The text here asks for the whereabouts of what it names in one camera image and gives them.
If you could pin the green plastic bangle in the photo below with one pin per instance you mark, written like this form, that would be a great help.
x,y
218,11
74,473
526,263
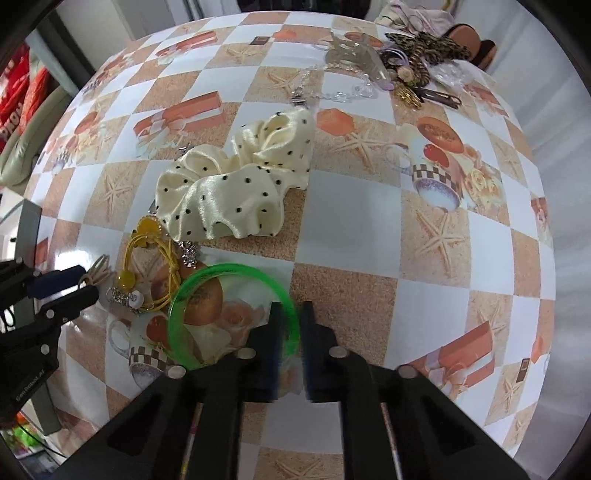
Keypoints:
x,y
221,269

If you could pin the dark brown hair clip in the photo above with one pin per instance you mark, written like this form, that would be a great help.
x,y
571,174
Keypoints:
x,y
438,96

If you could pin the cream polka dot scrunchie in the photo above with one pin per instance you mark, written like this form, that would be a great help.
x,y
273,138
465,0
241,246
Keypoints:
x,y
231,184

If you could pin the clear grey hair claw clip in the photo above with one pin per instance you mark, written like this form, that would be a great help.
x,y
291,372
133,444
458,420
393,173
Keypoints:
x,y
355,57

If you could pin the red printed cushion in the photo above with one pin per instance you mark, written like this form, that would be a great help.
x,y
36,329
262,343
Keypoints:
x,y
11,92
37,92

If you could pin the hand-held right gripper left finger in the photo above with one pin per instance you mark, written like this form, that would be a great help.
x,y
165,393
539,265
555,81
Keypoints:
x,y
277,350

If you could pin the beige sofa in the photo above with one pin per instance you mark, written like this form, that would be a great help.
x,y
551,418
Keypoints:
x,y
27,152

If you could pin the clear plastic hair accessory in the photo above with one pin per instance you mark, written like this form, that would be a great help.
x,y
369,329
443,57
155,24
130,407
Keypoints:
x,y
450,74

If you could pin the pink cloth pouch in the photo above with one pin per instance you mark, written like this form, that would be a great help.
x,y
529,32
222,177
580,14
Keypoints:
x,y
415,14

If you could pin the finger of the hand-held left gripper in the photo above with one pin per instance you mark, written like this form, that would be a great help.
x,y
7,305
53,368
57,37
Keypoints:
x,y
69,304
53,281

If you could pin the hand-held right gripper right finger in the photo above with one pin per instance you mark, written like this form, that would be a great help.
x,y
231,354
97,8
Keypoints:
x,y
308,360

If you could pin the leopard print hair bow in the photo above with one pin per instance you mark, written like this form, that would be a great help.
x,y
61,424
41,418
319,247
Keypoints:
x,y
429,46

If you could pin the gold hair clips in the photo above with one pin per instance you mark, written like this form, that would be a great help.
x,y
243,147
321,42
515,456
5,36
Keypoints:
x,y
408,97

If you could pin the dark brown round case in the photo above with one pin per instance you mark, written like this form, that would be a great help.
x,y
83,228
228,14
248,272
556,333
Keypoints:
x,y
488,55

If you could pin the silver charm with white bead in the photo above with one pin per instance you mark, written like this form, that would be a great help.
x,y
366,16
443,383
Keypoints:
x,y
127,297

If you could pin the orange round case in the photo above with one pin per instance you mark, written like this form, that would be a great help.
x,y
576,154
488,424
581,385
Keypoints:
x,y
468,39

